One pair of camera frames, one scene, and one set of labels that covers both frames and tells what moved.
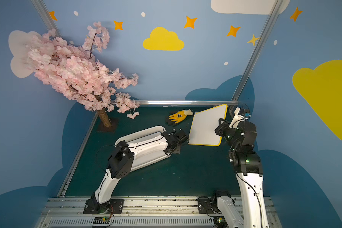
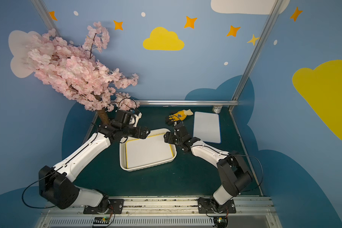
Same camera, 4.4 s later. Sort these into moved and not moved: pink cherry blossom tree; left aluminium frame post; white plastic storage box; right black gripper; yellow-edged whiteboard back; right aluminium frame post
Moved: right black gripper; yellow-edged whiteboard back
Not moved: right aluminium frame post; white plastic storage box; left aluminium frame post; pink cherry blossom tree
